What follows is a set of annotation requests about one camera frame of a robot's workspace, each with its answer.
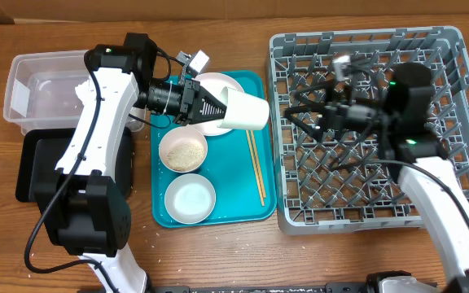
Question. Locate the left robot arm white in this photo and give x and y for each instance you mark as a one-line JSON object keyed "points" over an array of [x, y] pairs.
{"points": [[83, 208]]}

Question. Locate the white paper cup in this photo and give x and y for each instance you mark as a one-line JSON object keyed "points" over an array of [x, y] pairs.
{"points": [[243, 111]]}

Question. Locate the grey plastic dishwasher rack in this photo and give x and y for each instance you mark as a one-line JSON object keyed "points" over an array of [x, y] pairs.
{"points": [[335, 186]]}

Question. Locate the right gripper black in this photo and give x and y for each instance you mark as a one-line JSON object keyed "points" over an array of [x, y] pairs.
{"points": [[318, 104]]}

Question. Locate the pink bowl with rice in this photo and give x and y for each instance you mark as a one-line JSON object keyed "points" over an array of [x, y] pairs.
{"points": [[183, 149]]}

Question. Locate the clear plastic bin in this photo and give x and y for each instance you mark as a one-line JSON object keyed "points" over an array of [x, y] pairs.
{"points": [[41, 90]]}

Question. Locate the teal plastic tray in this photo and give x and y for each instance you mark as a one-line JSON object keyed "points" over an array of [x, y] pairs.
{"points": [[229, 168]]}

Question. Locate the black waste tray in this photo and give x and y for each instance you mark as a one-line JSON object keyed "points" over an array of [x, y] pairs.
{"points": [[42, 149]]}

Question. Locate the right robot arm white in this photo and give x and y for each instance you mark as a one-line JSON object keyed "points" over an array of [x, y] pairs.
{"points": [[413, 154]]}

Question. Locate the white napkin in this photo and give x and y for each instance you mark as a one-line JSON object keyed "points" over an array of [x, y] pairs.
{"points": [[83, 91]]}

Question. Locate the wooden chopstick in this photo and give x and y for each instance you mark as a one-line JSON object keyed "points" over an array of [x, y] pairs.
{"points": [[258, 166], [253, 164]]}

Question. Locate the white round plate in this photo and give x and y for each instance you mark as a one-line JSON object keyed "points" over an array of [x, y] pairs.
{"points": [[214, 82]]}

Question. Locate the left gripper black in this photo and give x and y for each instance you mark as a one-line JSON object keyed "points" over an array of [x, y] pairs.
{"points": [[189, 111]]}

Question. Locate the grey white bowl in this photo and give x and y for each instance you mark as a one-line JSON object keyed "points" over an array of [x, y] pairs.
{"points": [[190, 199]]}

